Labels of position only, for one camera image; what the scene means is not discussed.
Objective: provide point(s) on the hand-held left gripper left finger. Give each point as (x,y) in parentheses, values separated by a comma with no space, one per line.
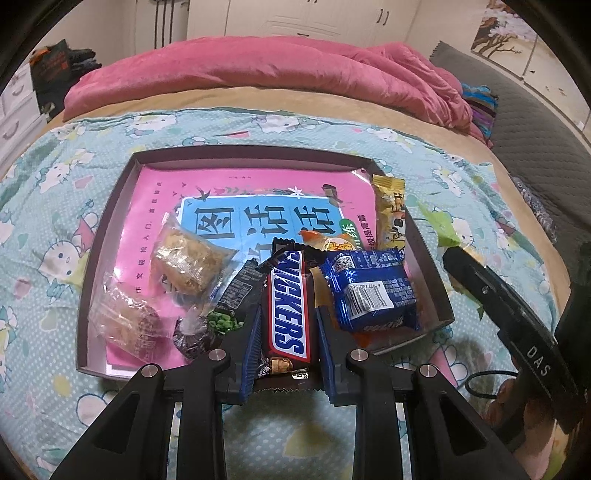
(251,364)

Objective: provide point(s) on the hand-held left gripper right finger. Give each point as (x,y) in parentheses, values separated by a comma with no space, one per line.
(323,364)

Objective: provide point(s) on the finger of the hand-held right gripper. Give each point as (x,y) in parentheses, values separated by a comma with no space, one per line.
(466,272)

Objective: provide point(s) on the brown chocolate bar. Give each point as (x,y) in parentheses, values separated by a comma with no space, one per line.
(286,314)

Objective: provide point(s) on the dark candy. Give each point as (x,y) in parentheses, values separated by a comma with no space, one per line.
(194,337)

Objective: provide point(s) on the black snack packet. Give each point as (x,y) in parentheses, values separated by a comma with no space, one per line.
(238,288)

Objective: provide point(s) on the blue biscuit packet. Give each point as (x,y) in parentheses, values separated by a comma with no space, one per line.
(374,286)

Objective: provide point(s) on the long yellow snack packet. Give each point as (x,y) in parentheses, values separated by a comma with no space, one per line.
(390,207)

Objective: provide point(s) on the orange rice cracker packet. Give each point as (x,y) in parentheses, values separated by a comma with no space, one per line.
(332,242)

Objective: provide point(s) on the oat cake clear packet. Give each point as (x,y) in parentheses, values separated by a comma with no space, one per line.
(189,258)

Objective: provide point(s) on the crinkled clear snack packet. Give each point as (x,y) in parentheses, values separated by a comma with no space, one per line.
(129,318)

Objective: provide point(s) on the dark shallow cardboard box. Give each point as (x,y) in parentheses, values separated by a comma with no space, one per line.
(254,154)

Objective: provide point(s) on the person's right hand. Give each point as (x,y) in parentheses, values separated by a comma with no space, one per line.
(526,410)

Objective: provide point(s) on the dark patterned cloth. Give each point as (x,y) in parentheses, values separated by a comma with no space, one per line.
(533,201)

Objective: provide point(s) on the grey quilted headboard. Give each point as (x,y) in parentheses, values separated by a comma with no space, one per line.
(531,129)

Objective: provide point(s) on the colourful striped cloth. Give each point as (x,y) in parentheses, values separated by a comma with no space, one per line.
(480,110)

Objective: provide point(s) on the pink and blue book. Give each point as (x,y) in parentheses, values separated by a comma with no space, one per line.
(152,207)

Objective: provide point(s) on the cat print blue blanket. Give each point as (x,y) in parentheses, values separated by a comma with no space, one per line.
(46,207)

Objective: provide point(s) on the pink duvet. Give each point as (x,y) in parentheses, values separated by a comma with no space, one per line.
(231,69)

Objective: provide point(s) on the white wardrobe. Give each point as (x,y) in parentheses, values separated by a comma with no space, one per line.
(300,18)

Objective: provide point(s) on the white drawer cabinet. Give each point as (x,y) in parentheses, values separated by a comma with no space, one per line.
(16,115)

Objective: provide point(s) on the dark clothes pile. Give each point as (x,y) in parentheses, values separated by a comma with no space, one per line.
(60,74)

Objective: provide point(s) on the hanging dark belts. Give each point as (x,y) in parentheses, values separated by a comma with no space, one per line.
(168,23)

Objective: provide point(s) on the tree wall picture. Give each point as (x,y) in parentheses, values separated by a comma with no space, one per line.
(503,37)

